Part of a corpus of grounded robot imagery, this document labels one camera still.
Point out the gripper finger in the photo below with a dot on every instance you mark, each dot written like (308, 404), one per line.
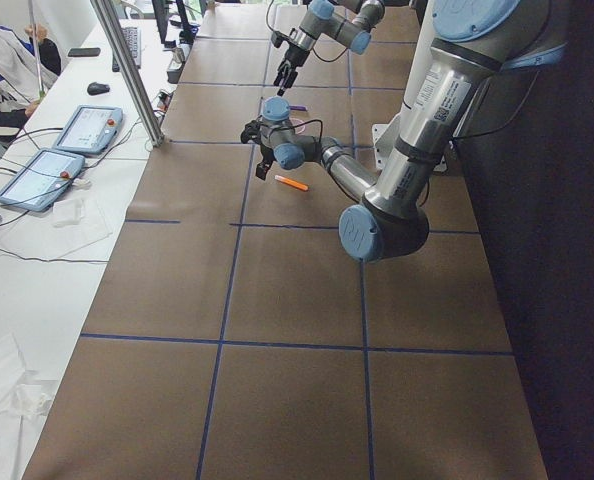
(289, 80)
(281, 74)
(261, 170)

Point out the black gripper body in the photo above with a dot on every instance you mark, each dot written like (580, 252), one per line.
(265, 153)
(292, 55)

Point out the orange highlighter pen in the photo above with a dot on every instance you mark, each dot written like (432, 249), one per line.
(292, 183)

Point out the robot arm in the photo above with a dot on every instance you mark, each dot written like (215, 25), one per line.
(349, 23)
(461, 45)

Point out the pink mesh pen holder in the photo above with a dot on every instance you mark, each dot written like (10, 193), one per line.
(299, 125)

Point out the black keyboard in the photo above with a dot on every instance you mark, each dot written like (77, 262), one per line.
(132, 39)

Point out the far teach pendant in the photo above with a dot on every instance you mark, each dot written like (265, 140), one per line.
(90, 130)

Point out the teach pendant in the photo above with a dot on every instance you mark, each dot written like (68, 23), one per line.
(90, 130)
(39, 183)

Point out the black computer mouse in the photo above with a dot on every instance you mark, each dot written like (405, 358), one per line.
(95, 88)

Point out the black smartphone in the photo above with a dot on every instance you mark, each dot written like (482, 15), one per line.
(84, 52)

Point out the near teach pendant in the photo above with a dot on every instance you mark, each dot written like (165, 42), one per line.
(39, 183)

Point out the seated person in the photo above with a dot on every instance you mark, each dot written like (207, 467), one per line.
(25, 67)

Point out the white cloth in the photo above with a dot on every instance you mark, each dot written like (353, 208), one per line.
(25, 401)

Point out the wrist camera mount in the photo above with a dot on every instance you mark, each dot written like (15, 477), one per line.
(278, 38)
(251, 132)

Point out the aluminium frame post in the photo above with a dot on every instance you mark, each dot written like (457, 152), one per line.
(109, 21)

